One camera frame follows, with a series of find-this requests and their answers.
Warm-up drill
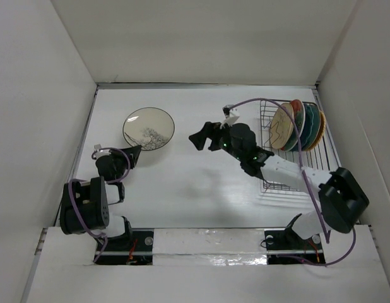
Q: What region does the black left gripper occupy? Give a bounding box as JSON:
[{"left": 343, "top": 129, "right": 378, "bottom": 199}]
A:
[{"left": 107, "top": 145, "right": 141, "bottom": 182}]

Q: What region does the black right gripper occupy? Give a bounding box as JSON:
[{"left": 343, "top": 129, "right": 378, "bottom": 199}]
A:
[{"left": 189, "top": 119, "right": 244, "bottom": 162}]

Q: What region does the cream plate with tree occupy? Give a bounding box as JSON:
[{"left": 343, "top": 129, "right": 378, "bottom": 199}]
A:
[{"left": 122, "top": 107, "right": 175, "bottom": 151}]

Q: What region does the beige plate with bird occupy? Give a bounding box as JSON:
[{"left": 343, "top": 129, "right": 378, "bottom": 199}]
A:
[{"left": 269, "top": 107, "right": 293, "bottom": 150}]

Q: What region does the red patterned plate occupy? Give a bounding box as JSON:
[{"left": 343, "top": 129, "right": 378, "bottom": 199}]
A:
[{"left": 282, "top": 99, "right": 305, "bottom": 152}]

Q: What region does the dark teal scalloped plate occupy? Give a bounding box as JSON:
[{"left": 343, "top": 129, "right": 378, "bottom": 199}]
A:
[{"left": 300, "top": 103, "right": 316, "bottom": 150}]

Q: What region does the light blue flower plate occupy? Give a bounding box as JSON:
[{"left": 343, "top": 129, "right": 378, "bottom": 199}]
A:
[{"left": 304, "top": 105, "right": 321, "bottom": 150}]

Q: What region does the orange woven wicker plate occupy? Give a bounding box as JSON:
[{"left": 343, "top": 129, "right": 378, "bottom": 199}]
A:
[{"left": 309, "top": 110, "right": 326, "bottom": 150}]

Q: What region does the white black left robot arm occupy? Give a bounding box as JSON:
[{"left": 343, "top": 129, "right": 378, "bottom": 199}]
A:
[{"left": 59, "top": 145, "right": 142, "bottom": 235}]

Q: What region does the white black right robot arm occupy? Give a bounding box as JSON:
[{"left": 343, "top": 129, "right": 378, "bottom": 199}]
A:
[{"left": 189, "top": 122, "right": 369, "bottom": 248}]

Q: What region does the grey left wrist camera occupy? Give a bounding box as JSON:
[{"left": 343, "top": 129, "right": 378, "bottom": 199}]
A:
[{"left": 93, "top": 144, "right": 106, "bottom": 156}]

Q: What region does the metal base rail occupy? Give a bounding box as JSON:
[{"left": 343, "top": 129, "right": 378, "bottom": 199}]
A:
[{"left": 95, "top": 228, "right": 326, "bottom": 266}]

